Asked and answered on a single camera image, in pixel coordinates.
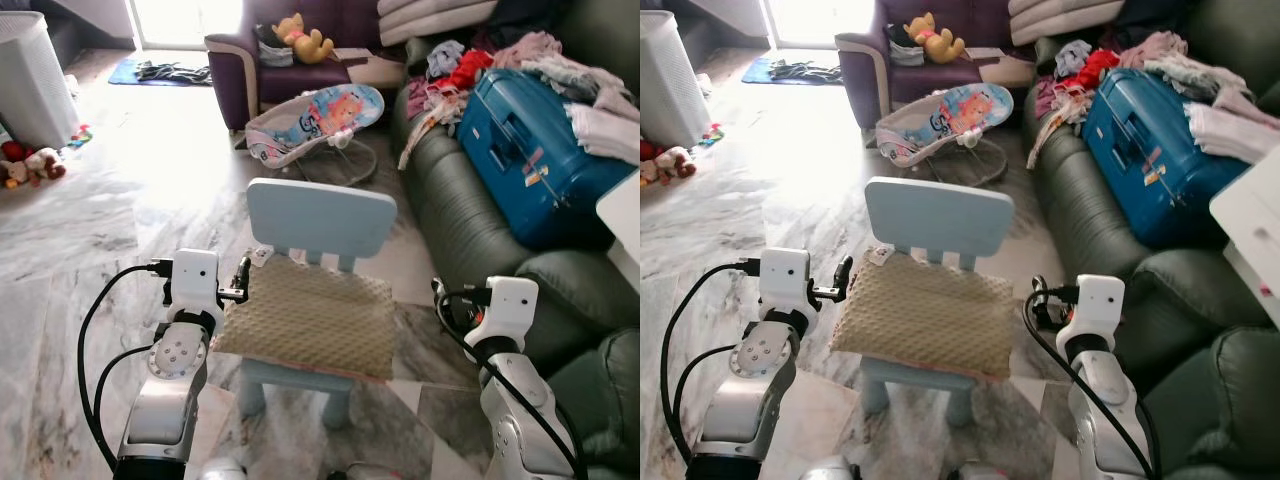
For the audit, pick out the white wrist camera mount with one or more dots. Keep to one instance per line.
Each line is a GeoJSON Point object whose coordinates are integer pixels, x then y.
{"type": "Point", "coordinates": [785, 280]}
{"type": "Point", "coordinates": [195, 280]}
{"type": "Point", "coordinates": [1098, 305]}
{"type": "Point", "coordinates": [508, 305]}

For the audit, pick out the red garment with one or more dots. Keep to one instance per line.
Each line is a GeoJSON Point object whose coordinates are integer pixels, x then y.
{"type": "Point", "coordinates": [468, 68]}
{"type": "Point", "coordinates": [1097, 66]}

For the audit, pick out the beige dotted pillow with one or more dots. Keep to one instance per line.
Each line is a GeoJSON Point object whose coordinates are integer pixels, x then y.
{"type": "Point", "coordinates": [315, 320]}
{"type": "Point", "coordinates": [925, 320]}

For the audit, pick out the blue floor mat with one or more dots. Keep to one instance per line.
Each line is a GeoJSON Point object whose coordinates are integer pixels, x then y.
{"type": "Point", "coordinates": [122, 72]}
{"type": "Point", "coordinates": [755, 72]}

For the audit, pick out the small colourful toy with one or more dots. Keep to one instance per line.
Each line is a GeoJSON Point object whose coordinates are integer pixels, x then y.
{"type": "Point", "coordinates": [711, 134]}
{"type": "Point", "coordinates": [78, 135]}

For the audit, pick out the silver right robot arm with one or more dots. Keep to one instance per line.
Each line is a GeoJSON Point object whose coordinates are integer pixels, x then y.
{"type": "Point", "coordinates": [520, 410]}
{"type": "Point", "coordinates": [1105, 410]}

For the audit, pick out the purple armchair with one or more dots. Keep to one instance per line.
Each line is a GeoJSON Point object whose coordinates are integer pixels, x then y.
{"type": "Point", "coordinates": [920, 80]}
{"type": "Point", "coordinates": [300, 80]}

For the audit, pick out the grey robot right leg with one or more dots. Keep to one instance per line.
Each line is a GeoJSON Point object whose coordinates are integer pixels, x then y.
{"type": "Point", "coordinates": [352, 472]}
{"type": "Point", "coordinates": [967, 472]}

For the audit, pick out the white folded towels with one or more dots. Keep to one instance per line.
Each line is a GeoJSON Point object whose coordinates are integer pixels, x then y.
{"type": "Point", "coordinates": [1230, 132]}
{"type": "Point", "coordinates": [605, 132]}

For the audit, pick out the printed baby bouncer seat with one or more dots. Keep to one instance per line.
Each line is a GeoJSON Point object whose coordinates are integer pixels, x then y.
{"type": "Point", "coordinates": [320, 118]}
{"type": "Point", "coordinates": [950, 118]}

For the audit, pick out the white air purifier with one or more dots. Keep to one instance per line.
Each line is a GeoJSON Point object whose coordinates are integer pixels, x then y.
{"type": "Point", "coordinates": [672, 80]}
{"type": "Point", "coordinates": [35, 80]}

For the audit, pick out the cream stacked cushions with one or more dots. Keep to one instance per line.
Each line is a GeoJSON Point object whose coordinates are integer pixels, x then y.
{"type": "Point", "coordinates": [430, 18]}
{"type": "Point", "coordinates": [1060, 18]}

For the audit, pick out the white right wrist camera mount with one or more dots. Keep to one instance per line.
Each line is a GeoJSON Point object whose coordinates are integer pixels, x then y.
{"type": "Point", "coordinates": [508, 305]}
{"type": "Point", "coordinates": [1098, 305]}

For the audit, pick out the brown red plush toy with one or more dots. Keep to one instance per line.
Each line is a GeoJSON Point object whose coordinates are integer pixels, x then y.
{"type": "Point", "coordinates": [668, 162]}
{"type": "Point", "coordinates": [30, 162]}

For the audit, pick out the grey robot left leg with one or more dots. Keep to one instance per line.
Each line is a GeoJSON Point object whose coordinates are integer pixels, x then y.
{"type": "Point", "coordinates": [222, 470]}
{"type": "Point", "coordinates": [825, 470]}

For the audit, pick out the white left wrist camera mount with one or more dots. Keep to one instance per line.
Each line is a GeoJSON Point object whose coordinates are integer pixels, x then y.
{"type": "Point", "coordinates": [195, 280]}
{"type": "Point", "coordinates": [785, 280]}

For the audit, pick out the dark crumpled garment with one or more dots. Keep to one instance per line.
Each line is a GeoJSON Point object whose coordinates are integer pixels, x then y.
{"type": "Point", "coordinates": [805, 72]}
{"type": "Point", "coordinates": [172, 72]}

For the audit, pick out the light blue child chair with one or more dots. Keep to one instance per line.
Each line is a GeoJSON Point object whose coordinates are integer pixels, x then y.
{"type": "Point", "coordinates": [320, 215]}
{"type": "Point", "coordinates": [940, 215]}

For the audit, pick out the pink garment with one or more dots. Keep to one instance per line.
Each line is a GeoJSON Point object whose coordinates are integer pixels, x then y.
{"type": "Point", "coordinates": [530, 48]}
{"type": "Point", "coordinates": [1152, 46]}

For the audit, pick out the blue hard suitcase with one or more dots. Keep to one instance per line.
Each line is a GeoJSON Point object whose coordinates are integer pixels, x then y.
{"type": "Point", "coordinates": [525, 160]}
{"type": "Point", "coordinates": [1150, 160]}

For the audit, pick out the grey robot leg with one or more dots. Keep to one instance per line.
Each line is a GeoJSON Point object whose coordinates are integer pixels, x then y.
{"type": "Point", "coordinates": [352, 472]}
{"type": "Point", "coordinates": [222, 470]}
{"type": "Point", "coordinates": [825, 470]}
{"type": "Point", "coordinates": [967, 472]}

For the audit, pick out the yellow bear plush toy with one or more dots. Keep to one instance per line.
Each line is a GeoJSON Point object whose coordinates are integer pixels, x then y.
{"type": "Point", "coordinates": [932, 38]}
{"type": "Point", "coordinates": [300, 38]}

